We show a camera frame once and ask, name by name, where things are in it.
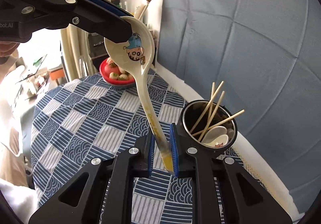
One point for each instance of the cluttered side table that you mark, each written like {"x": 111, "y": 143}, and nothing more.
{"x": 35, "y": 81}

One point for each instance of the pale wooden chopstick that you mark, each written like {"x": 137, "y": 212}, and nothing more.
{"x": 230, "y": 116}
{"x": 218, "y": 103}
{"x": 212, "y": 93}
{"x": 200, "y": 116}

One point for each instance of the pile of white strawberries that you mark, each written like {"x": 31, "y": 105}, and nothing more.
{"x": 123, "y": 76}

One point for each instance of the small white red-print spoon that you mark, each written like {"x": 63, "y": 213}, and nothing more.
{"x": 215, "y": 133}

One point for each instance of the red bowl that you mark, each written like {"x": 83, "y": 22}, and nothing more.
{"x": 112, "y": 81}

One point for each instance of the blue patterned tablecloth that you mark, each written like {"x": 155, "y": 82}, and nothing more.
{"x": 75, "y": 118}

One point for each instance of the black metal cup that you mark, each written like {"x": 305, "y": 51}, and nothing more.
{"x": 190, "y": 113}

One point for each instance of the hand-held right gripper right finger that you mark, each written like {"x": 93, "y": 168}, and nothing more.
{"x": 174, "y": 151}

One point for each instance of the cream curtain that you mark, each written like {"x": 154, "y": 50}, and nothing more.
{"x": 75, "y": 43}

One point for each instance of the orange box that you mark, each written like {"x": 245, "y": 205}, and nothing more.
{"x": 57, "y": 75}

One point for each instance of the large cream cartoon-print spoon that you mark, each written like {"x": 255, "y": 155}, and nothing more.
{"x": 148, "y": 38}

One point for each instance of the person's left hand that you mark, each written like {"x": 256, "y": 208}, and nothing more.
{"x": 7, "y": 49}

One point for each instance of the grey-blue cloth backdrop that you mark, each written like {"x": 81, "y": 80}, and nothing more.
{"x": 238, "y": 38}

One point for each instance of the white cloth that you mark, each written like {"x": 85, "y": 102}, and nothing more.
{"x": 17, "y": 196}

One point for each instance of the red tomato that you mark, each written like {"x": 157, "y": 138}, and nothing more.
{"x": 109, "y": 68}

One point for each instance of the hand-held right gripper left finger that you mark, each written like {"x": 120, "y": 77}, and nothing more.
{"x": 150, "y": 153}

